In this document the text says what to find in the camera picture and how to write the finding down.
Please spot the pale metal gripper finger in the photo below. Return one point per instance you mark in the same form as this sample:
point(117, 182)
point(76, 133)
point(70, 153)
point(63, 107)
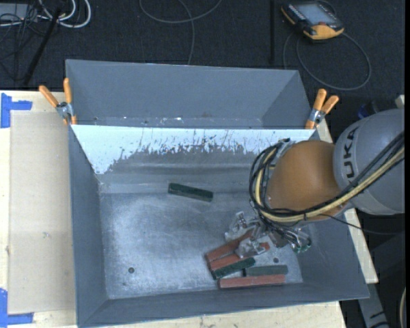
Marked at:
point(241, 225)
point(250, 248)

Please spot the dark green flat block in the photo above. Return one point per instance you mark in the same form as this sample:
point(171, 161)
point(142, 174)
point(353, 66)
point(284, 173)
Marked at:
point(190, 192)
point(266, 270)
point(234, 268)

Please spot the red-brown flat block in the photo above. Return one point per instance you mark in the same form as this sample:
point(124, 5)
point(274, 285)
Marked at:
point(251, 281)
point(222, 249)
point(225, 261)

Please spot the grey metal bin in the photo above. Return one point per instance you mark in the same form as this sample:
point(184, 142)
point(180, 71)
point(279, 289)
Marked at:
point(164, 238)

